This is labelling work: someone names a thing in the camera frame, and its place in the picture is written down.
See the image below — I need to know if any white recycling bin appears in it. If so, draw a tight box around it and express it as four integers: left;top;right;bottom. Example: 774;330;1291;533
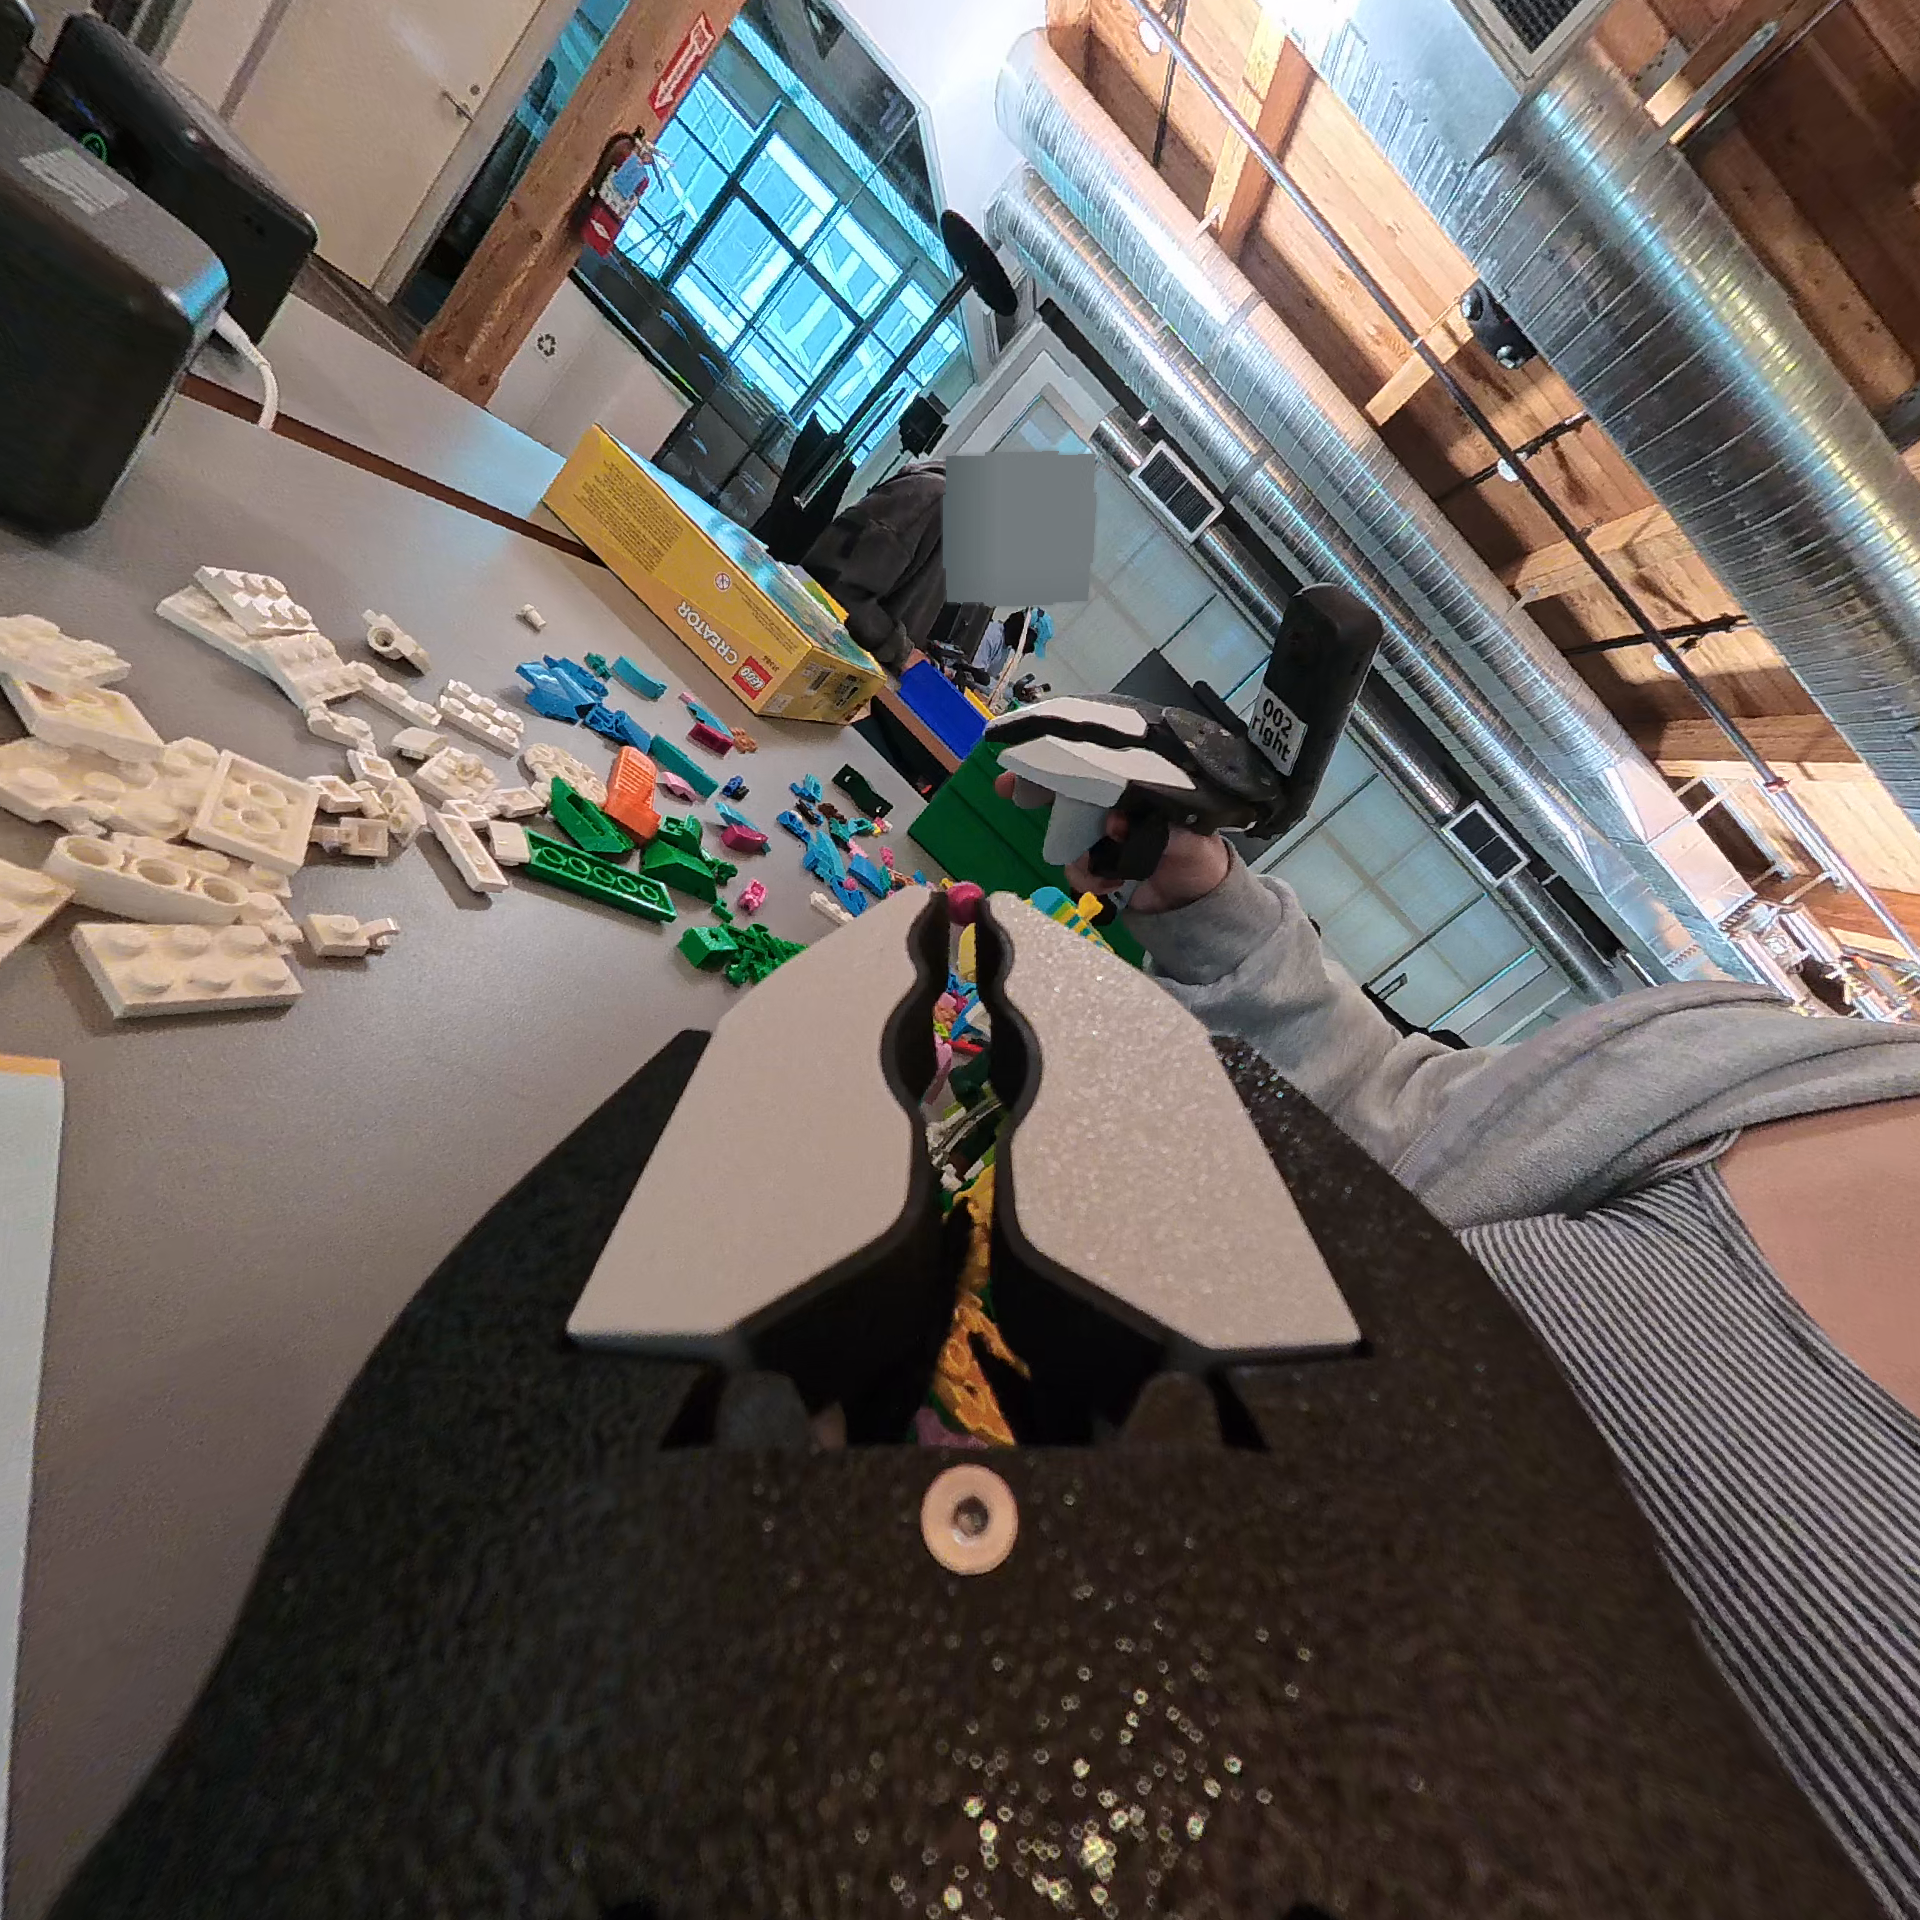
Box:
487;276;693;460

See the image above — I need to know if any person's right forearm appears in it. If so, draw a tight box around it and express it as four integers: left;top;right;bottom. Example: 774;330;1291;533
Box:
1124;866;1488;1190

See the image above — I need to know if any grey desk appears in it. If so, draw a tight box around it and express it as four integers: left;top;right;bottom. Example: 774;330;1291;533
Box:
0;381;975;1920
187;293;601;553

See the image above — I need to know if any blue plastic bin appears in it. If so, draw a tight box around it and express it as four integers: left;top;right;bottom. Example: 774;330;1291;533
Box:
895;660;991;769

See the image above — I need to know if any wide silver air duct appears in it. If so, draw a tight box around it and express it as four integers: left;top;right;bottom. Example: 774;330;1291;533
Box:
1455;0;1920;811

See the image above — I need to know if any large framed window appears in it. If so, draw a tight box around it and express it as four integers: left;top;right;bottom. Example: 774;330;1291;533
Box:
575;0;975;466

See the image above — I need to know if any pile of white bricks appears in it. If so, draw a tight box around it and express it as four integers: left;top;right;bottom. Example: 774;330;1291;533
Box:
0;563;607;1022

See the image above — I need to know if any metal ceiling pipe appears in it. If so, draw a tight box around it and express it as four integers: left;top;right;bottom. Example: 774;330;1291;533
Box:
1124;0;1920;963

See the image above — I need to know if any group of green bricks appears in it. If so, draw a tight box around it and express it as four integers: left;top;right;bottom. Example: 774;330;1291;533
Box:
521;777;811;990

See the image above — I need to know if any person's striped shirt torso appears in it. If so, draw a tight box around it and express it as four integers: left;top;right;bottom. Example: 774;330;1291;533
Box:
1395;983;1920;1920

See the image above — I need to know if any person's right hand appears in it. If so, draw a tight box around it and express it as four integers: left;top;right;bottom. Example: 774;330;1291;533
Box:
1123;829;1243;918

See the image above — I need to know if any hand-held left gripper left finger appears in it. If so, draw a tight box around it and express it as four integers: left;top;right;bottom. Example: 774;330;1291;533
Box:
567;884;969;1421

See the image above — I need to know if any heap of mixed colourful bricks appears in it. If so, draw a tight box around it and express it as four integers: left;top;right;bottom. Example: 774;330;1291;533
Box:
913;881;1143;1450

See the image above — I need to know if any scatter of blue bricks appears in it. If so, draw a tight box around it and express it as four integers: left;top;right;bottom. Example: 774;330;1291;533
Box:
515;652;903;921

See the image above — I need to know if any scatter of pink bricks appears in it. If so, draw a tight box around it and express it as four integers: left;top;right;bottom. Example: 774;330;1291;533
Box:
660;717;774;916

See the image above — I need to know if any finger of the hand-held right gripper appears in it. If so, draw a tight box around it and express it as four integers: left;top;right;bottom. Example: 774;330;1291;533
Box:
990;695;1165;747
999;740;1196;797

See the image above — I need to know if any black box-shaped device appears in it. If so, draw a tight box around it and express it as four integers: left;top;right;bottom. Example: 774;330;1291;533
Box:
31;11;319;345
0;83;231;539

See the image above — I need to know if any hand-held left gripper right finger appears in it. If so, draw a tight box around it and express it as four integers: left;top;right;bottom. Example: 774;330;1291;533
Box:
983;892;1364;1421

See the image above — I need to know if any long silver air duct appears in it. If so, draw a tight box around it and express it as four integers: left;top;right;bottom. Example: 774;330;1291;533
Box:
997;29;1771;975
983;164;1636;999

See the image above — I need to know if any black office chair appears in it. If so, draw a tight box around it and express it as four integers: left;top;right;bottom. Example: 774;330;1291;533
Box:
753;411;860;569

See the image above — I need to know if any red fire extinguisher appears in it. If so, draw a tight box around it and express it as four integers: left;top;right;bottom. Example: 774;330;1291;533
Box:
583;133;663;255

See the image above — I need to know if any white cable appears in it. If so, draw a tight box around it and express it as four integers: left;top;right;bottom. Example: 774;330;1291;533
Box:
193;306;280;433

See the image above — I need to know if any beige door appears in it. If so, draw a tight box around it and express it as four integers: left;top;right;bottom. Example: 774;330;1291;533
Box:
223;0;579;295

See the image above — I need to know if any black floor lamp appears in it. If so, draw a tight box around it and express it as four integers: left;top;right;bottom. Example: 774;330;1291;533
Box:
796;211;1022;506

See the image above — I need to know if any wooden pillar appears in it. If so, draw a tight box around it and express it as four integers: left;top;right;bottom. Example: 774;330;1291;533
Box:
412;0;748;407

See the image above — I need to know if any red wall sign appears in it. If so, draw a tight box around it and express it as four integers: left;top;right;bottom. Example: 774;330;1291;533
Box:
646;11;720;121

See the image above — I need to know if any white vent grille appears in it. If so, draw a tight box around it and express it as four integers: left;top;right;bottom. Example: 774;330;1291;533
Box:
1126;441;1224;541
1440;803;1532;887

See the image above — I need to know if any yellow toy brick box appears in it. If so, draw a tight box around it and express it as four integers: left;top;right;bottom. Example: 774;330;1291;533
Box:
544;423;889;726

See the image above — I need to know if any green plastic bin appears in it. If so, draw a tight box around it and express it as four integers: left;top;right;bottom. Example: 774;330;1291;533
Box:
908;737;1150;963

